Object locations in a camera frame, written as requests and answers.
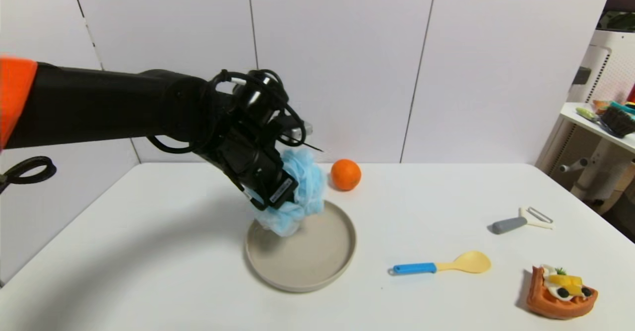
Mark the blue mesh bath loofah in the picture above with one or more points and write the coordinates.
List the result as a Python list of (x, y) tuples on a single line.
[(308, 182)]

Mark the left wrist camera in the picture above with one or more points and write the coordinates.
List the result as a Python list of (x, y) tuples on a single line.
[(298, 131)]

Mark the dark bristle brush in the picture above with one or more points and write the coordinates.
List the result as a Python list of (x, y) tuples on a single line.
[(616, 121)]

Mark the teal item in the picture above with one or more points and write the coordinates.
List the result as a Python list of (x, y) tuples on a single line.
[(621, 106)]

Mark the white side table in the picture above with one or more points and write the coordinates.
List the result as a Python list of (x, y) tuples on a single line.
[(575, 115)]

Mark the toy waffle with fruit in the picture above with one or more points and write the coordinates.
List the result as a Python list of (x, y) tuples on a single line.
[(545, 299)]

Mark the small orange item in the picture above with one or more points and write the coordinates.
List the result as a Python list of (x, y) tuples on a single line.
[(598, 105)]

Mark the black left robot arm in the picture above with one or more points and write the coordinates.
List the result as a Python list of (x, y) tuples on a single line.
[(99, 102)]

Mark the orange fruit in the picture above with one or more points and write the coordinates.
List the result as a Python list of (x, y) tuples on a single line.
[(346, 174)]

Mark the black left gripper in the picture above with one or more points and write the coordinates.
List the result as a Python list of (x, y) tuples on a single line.
[(282, 190)]

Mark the brown round plate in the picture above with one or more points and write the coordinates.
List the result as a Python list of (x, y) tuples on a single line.
[(317, 256)]

